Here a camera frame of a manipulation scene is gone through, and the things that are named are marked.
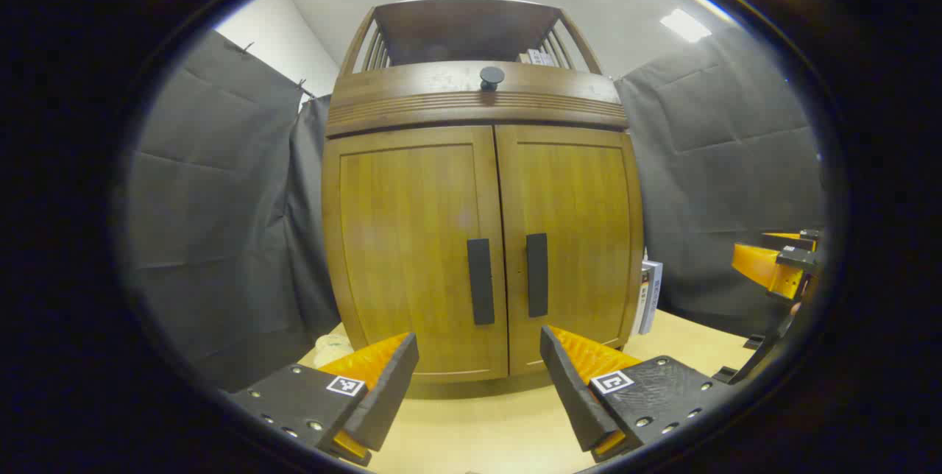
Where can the ceiling light panel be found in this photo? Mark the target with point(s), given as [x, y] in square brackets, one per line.
[686, 25]

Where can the black round drawer knob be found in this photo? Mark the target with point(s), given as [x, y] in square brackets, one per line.
[492, 76]

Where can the black spine book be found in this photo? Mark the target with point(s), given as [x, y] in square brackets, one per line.
[643, 305]

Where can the lavender spine book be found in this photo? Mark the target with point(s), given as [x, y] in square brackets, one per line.
[654, 297]

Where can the wooden cabinet door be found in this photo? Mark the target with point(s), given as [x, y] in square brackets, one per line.
[581, 202]
[405, 238]

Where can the white box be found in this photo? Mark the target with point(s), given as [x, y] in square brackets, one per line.
[537, 57]

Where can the wooden double-door shoe cabinet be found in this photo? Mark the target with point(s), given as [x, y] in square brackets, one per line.
[441, 84]

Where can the black backdrop cloth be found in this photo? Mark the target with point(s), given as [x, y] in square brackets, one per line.
[213, 202]

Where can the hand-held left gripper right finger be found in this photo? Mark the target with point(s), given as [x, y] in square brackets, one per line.
[570, 393]

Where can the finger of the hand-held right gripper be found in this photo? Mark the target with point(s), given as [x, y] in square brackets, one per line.
[791, 241]
[762, 266]

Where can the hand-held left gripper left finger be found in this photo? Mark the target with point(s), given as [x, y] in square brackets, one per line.
[390, 393]

